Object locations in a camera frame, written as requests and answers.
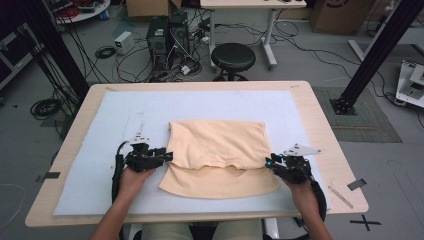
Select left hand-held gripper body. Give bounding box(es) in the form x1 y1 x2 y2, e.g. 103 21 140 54
123 133 168 173

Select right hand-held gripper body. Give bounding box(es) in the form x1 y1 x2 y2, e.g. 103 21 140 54
271 143 323 185

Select pale yellow t-shirt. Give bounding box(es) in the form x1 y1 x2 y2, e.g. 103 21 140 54
158 119 282 200

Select person's left hand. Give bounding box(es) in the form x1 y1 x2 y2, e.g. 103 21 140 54
118 165 158 202

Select person's right hand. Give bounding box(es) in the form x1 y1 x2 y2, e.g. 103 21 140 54
282 177 320 214

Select thin wooden stick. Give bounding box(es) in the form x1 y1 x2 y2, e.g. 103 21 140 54
327 185 355 210

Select white felt mat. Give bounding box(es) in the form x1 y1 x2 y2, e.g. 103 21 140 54
53 89 331 216

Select black tape strip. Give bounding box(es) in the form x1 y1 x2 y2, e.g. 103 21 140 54
346 178 368 192
35 171 62 184

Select person's beige pants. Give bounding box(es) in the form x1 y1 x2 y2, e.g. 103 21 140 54
141 219 265 240

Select grey floor mat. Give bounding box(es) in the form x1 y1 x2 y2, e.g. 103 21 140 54
313 86 403 144

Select black tape cross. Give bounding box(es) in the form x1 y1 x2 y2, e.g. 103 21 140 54
349 214 382 232

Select black round stool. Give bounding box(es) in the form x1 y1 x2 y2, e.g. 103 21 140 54
210 42 257 82

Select black computer tower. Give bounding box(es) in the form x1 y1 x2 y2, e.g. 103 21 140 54
145 15 172 72

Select white box device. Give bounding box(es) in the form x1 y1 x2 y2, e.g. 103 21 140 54
113 30 135 56

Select black metal stand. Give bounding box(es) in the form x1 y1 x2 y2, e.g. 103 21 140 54
329 0 424 116
18 0 91 101

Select white machine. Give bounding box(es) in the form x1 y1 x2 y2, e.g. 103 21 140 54
395 59 424 110

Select white desk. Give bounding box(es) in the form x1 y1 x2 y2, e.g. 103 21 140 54
199 0 308 71

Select round white table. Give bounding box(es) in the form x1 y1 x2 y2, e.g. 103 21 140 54
48 0 112 25

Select large cardboard box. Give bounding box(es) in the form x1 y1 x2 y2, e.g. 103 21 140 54
309 0 377 36

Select black sleeved gripper cable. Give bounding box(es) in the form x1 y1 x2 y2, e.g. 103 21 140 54
309 179 328 224
111 141 130 205

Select small coiled black cable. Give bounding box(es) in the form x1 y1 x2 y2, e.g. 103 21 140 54
94 45 117 60

